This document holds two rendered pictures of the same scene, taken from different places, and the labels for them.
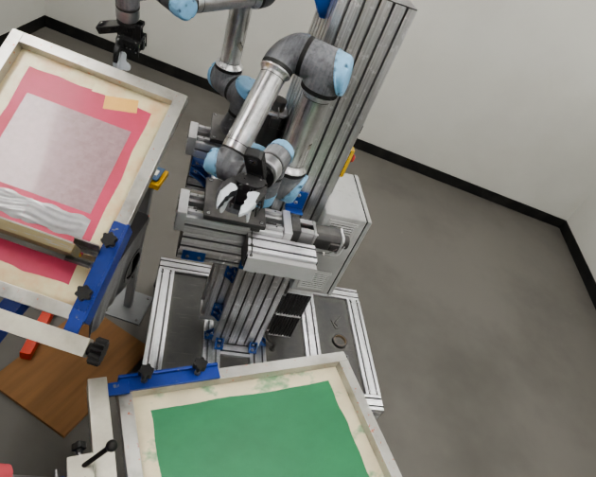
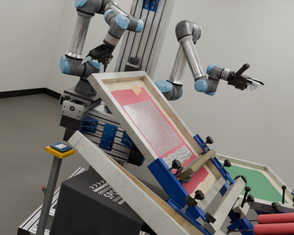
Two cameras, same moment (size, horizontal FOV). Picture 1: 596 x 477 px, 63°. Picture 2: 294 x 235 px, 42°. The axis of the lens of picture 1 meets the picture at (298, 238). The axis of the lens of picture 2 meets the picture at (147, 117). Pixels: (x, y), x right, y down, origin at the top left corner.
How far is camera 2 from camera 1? 2.56 m
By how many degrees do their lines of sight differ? 60
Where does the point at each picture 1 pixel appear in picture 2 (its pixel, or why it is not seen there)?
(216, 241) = not seen: hidden behind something
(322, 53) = (196, 25)
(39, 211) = (180, 154)
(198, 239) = not seen: hidden behind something
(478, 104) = not seen: outside the picture
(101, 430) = (262, 201)
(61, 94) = (126, 98)
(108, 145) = (154, 110)
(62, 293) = (212, 178)
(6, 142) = (146, 135)
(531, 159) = (20, 61)
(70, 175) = (165, 132)
